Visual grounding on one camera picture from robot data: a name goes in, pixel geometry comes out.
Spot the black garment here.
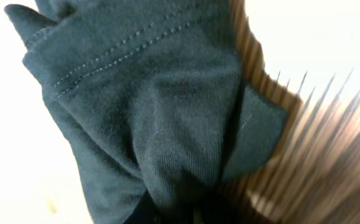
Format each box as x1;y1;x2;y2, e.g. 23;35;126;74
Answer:
4;0;287;224

